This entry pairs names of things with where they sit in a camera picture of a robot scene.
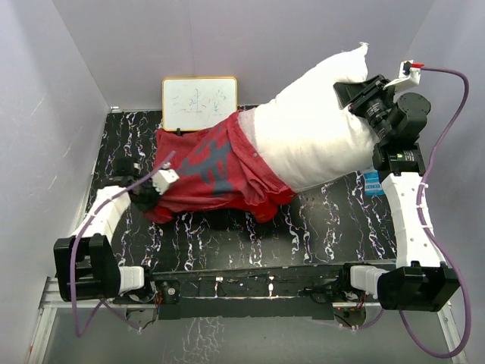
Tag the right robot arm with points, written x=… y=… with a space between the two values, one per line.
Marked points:
x=421 y=280

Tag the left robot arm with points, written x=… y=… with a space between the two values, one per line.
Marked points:
x=84 y=261

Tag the red patterned pillowcase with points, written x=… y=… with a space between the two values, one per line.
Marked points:
x=218 y=168

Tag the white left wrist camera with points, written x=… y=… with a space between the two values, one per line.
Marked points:
x=163 y=179

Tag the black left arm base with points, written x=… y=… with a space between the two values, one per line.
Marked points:
x=154 y=293

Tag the aluminium table frame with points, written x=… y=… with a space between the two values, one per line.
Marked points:
x=258 y=292

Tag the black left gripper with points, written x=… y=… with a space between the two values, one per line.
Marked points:
x=154 y=197

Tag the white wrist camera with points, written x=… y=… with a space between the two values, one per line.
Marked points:
x=163 y=179
x=409 y=76

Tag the white pillow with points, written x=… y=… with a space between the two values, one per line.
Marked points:
x=304 y=134

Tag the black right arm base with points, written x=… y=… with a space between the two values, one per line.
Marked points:
x=351 y=312

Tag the blue white sticker label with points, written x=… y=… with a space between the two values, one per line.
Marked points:
x=372 y=183

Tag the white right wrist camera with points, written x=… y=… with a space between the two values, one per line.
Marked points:
x=409 y=76

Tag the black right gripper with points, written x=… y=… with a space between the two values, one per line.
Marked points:
x=358 y=95

